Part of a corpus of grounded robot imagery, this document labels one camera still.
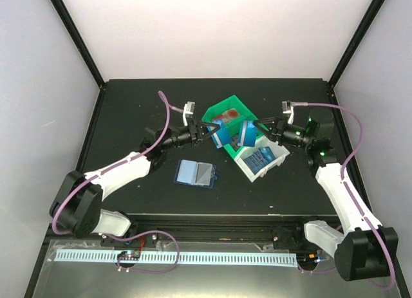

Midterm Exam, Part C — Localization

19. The single blue card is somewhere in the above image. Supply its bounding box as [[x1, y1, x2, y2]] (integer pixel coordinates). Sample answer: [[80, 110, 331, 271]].
[[237, 120, 258, 147], [212, 119, 232, 149]]

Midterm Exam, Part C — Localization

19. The red white card stack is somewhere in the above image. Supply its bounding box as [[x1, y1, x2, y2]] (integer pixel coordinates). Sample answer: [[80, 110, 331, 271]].
[[211, 108, 240, 124]]

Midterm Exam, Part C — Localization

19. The green bin with red cards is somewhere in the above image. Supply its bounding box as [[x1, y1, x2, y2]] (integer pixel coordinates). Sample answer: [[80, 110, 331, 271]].
[[202, 95, 257, 136]]

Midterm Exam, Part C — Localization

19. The green bin with black cards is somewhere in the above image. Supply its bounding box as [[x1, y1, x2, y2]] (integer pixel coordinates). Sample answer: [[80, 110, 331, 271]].
[[224, 113, 263, 159]]

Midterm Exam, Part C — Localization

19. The white bin with blue cards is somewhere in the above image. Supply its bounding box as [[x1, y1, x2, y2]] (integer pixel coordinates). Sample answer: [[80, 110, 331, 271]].
[[234, 136, 290, 183]]

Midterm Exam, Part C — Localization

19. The blue card holder wallet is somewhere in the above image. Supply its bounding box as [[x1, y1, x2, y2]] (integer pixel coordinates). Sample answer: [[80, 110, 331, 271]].
[[174, 160, 218, 189]]

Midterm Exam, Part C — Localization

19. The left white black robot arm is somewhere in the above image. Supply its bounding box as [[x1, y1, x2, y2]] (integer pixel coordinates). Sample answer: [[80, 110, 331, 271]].
[[50, 119, 220, 246]]

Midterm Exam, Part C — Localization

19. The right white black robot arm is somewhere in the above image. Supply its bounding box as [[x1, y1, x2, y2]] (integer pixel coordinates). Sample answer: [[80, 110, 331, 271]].
[[253, 104, 398, 290]]

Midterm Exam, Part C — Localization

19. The blue vip card stack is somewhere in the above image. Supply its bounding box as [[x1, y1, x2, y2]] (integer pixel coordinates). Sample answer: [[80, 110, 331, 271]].
[[243, 146, 276, 174]]

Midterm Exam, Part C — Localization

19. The right small circuit board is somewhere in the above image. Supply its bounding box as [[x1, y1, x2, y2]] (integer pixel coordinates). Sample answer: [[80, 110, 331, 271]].
[[296, 250, 327, 263]]

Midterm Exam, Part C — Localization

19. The small circuit board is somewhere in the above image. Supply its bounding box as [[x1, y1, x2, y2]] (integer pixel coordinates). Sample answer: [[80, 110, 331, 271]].
[[117, 250, 141, 261], [296, 250, 327, 263]]

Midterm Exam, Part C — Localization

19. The left small circuit board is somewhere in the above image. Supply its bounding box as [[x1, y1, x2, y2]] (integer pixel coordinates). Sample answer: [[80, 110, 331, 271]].
[[117, 250, 141, 261]]

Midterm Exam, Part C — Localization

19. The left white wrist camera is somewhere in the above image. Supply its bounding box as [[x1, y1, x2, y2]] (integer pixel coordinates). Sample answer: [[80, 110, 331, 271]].
[[182, 101, 196, 126]]

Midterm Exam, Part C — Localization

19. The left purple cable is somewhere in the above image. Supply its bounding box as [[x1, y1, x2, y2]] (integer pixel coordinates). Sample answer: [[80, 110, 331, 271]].
[[51, 90, 186, 274]]

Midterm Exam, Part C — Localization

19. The purple cable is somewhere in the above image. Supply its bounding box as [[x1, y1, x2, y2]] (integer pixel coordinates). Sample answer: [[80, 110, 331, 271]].
[[51, 90, 186, 274], [291, 101, 397, 291]]

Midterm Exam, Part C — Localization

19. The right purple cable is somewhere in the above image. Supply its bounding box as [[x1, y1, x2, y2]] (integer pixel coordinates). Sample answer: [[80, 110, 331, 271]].
[[291, 101, 397, 291]]

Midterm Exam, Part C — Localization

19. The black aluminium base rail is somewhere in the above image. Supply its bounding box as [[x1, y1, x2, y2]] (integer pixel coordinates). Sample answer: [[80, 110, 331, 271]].
[[48, 214, 392, 250]]

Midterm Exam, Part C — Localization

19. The right black frame post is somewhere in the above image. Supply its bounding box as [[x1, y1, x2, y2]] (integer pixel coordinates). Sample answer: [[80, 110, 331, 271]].
[[328, 0, 386, 88]]

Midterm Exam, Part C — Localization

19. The black frame post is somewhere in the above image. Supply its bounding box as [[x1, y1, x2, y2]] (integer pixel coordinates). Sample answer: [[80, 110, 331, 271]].
[[50, 0, 106, 88], [328, 0, 386, 88]]

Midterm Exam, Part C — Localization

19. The white slotted cable duct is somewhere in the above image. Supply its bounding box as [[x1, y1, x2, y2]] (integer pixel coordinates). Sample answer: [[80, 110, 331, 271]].
[[54, 249, 297, 268]]

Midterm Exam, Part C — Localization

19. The left black frame post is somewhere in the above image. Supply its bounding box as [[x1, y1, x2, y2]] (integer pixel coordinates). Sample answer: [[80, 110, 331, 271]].
[[50, 0, 106, 88]]

